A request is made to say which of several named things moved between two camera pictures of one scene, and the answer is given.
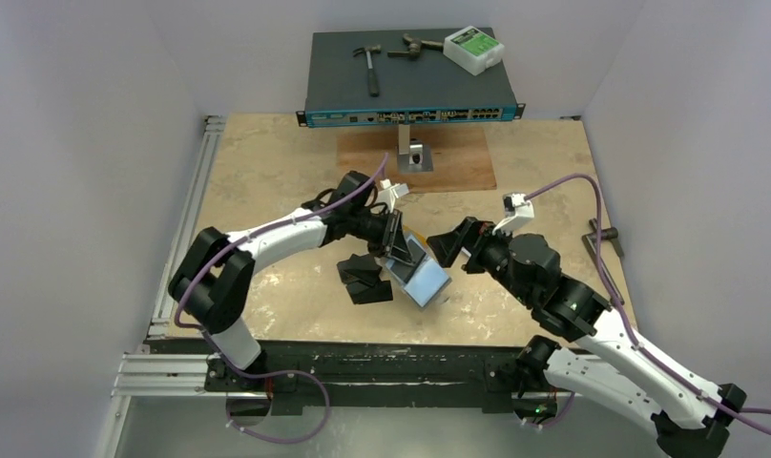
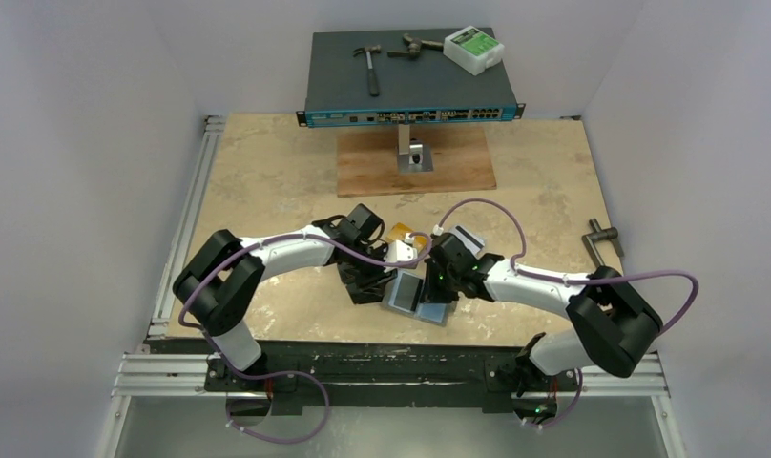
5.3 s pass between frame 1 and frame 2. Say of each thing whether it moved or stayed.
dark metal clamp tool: stayed
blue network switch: stayed
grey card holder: moved
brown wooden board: stayed
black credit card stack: stayed
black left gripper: moved
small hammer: stayed
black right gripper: moved
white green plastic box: stayed
